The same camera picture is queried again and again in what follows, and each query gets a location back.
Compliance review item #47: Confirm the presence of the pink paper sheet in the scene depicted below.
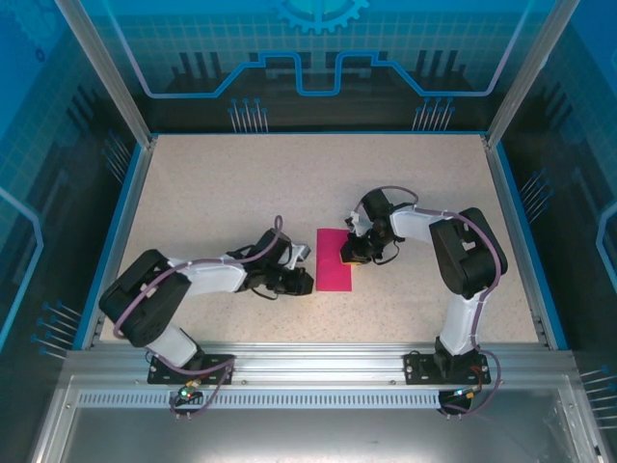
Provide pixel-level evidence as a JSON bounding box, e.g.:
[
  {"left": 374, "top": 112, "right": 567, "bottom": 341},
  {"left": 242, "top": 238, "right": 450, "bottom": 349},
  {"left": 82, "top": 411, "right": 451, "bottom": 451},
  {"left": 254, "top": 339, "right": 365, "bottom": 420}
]
[{"left": 315, "top": 228, "right": 355, "bottom": 293}]

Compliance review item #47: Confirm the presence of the grey metal sheet tray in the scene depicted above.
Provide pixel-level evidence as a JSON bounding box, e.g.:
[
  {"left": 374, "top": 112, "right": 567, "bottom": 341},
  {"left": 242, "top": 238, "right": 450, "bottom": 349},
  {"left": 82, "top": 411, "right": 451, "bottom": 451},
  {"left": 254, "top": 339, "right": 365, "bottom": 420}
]
[{"left": 28, "top": 375, "right": 611, "bottom": 463}]

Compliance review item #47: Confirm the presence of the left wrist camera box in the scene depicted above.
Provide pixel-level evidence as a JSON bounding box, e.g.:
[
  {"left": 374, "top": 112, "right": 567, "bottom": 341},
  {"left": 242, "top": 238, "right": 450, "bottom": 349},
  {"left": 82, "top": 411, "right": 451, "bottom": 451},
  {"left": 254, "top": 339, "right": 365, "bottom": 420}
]
[{"left": 287, "top": 242, "right": 310, "bottom": 268}]

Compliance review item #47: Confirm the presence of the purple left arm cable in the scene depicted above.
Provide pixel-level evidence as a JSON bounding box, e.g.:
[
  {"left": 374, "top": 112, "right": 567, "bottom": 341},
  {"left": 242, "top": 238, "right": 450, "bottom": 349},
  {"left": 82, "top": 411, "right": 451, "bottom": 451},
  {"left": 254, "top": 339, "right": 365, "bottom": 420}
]
[{"left": 113, "top": 215, "right": 285, "bottom": 421}]

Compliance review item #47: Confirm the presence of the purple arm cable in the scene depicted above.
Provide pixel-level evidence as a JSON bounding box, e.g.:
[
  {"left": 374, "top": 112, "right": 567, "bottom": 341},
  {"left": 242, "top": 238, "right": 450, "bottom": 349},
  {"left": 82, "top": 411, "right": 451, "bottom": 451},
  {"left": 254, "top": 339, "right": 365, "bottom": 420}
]
[
  {"left": 355, "top": 186, "right": 502, "bottom": 419},
  {"left": 113, "top": 215, "right": 285, "bottom": 421}
]

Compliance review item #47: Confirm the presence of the aluminium mounting rail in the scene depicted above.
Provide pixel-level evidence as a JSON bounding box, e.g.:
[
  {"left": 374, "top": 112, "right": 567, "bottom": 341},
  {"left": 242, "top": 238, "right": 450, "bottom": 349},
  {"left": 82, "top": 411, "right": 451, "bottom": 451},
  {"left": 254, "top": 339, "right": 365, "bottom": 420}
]
[{"left": 62, "top": 340, "right": 579, "bottom": 387}]

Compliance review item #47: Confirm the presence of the slotted grey cable duct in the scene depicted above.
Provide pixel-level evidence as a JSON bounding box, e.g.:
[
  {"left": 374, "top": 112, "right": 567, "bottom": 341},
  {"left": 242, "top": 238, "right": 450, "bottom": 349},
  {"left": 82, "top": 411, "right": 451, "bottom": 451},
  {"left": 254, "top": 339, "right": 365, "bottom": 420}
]
[{"left": 75, "top": 391, "right": 447, "bottom": 410}]

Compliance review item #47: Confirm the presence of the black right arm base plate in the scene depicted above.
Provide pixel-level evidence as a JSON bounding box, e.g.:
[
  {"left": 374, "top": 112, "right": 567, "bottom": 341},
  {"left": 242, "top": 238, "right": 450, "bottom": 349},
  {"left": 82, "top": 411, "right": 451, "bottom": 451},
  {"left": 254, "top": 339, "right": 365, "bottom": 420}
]
[{"left": 403, "top": 350, "right": 494, "bottom": 387}]

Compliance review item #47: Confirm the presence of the cable connector with green light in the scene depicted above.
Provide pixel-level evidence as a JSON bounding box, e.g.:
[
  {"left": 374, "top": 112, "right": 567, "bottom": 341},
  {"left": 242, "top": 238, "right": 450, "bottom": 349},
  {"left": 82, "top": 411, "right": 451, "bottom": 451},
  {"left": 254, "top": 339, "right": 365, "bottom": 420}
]
[
  {"left": 176, "top": 379, "right": 202, "bottom": 401},
  {"left": 450, "top": 384, "right": 485, "bottom": 402}
]

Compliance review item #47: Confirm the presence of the aluminium side rail blue edge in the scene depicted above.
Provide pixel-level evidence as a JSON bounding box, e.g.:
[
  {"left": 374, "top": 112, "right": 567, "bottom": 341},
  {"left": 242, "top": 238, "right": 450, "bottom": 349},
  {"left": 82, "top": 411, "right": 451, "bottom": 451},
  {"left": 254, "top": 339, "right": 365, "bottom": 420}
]
[
  {"left": 481, "top": 134, "right": 570, "bottom": 351},
  {"left": 79, "top": 136, "right": 159, "bottom": 351}
]

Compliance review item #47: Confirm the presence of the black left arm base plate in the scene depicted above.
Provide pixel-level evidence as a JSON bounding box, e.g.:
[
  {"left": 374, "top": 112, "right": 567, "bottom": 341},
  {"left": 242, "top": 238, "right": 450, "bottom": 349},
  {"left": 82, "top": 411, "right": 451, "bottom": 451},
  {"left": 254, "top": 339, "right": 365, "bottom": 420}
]
[{"left": 148, "top": 353, "right": 237, "bottom": 387}]

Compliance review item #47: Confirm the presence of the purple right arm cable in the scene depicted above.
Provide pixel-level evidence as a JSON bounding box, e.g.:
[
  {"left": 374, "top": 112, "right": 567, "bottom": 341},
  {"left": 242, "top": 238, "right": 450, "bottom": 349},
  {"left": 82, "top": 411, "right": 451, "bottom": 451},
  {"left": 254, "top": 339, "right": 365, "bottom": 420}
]
[{"left": 355, "top": 186, "right": 502, "bottom": 419}]

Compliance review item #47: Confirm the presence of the aluminium frame post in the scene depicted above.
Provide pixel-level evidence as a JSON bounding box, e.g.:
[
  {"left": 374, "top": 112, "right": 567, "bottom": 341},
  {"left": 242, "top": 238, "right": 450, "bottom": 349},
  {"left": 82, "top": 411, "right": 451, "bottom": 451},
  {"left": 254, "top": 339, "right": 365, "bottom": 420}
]
[
  {"left": 53, "top": 0, "right": 159, "bottom": 149},
  {"left": 485, "top": 0, "right": 582, "bottom": 149}
]

